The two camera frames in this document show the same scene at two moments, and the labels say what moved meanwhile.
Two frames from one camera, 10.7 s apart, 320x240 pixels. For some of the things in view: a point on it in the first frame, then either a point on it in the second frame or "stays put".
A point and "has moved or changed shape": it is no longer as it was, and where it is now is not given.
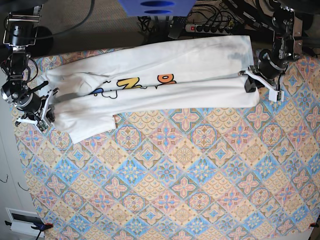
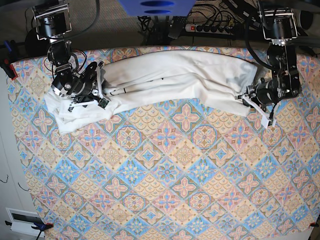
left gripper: [33, 107] → [82, 85]
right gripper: [267, 69] → [265, 93]
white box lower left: [22, 221] stays put
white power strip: [203, 28] stays put
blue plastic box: [157, 7] stays put
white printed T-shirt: [90, 89] has moved or changed shape
